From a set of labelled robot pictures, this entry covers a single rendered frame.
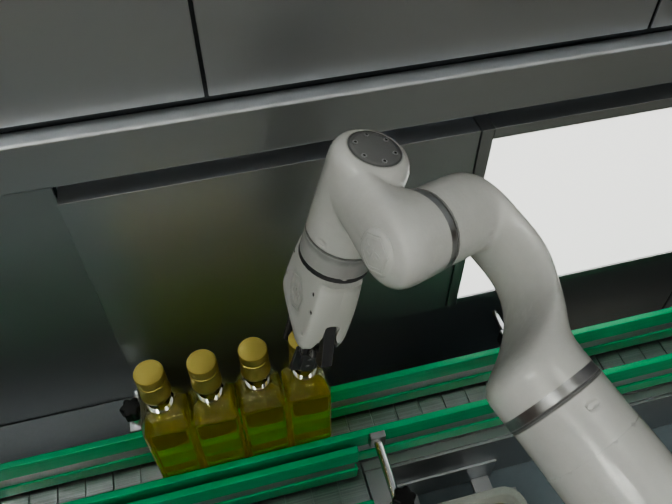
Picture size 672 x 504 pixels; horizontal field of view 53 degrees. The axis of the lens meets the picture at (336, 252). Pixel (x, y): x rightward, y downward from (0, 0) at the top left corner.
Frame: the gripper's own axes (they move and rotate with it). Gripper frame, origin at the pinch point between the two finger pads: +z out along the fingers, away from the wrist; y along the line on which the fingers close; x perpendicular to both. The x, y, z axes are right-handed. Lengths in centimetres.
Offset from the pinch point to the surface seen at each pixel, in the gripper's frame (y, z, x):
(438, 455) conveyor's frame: 5.6, 22.1, 24.5
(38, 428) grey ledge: -12.1, 36.3, -30.5
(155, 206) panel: -11.5, -10.3, -16.5
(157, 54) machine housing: -14.6, -26.9, -17.2
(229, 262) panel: -11.7, -1.0, -7.1
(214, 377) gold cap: 1.7, 3.6, -10.0
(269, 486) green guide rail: 6.2, 24.2, -0.5
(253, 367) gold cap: 1.8, 1.9, -5.8
